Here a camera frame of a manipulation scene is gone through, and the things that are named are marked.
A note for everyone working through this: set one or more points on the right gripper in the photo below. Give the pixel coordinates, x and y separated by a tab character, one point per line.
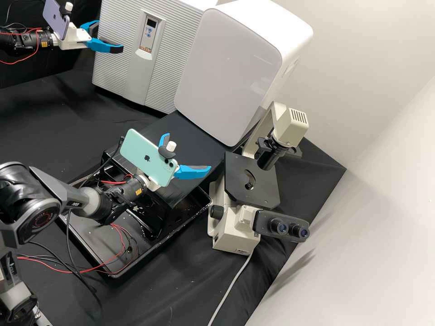
153	184

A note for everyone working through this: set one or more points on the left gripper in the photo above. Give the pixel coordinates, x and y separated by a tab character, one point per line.
74	39

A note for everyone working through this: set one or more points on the incubator door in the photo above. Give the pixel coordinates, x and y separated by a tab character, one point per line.
112	68

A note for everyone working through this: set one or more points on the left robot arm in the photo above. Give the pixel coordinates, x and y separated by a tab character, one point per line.
30	39

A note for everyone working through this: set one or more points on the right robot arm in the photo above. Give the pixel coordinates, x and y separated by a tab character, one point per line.
44	193

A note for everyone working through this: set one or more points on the white incubator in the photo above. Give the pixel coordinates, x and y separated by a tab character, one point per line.
200	3

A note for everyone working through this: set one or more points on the white box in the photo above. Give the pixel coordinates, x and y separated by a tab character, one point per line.
231	74

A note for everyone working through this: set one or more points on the cream microscope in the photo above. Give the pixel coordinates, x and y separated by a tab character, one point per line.
234	234

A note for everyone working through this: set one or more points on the black tray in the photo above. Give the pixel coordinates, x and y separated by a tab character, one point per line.
102	248

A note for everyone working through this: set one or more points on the right wrist camera phone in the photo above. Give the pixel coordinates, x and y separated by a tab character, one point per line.
142	152

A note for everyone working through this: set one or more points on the wrist camera phone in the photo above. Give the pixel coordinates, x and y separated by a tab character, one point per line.
56	15
142	152

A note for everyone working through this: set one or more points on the left wrist camera phone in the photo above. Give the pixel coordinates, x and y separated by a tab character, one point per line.
56	15

